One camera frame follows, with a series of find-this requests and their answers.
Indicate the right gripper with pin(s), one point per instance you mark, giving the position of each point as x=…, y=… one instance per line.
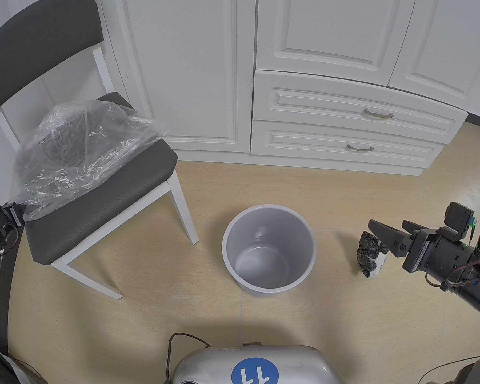
x=432, y=254

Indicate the clear plastic bag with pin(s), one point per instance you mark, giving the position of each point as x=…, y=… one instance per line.
x=84, y=146

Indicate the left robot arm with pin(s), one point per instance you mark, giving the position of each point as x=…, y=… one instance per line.
x=2, y=294

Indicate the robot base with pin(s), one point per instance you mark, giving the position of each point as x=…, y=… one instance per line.
x=224, y=364

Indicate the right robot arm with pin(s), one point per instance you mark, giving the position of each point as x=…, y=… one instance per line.
x=472, y=290

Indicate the crumpled black plastic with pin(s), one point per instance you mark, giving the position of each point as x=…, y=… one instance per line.
x=367, y=254

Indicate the white trash bin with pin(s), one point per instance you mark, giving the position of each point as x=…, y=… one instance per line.
x=240, y=230

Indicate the white wardrobe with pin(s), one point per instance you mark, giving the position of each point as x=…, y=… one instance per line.
x=324, y=26

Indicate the white chair dark grey seat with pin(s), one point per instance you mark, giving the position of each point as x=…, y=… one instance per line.
x=104, y=198

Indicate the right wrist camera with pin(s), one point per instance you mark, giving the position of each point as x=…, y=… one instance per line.
x=458, y=218

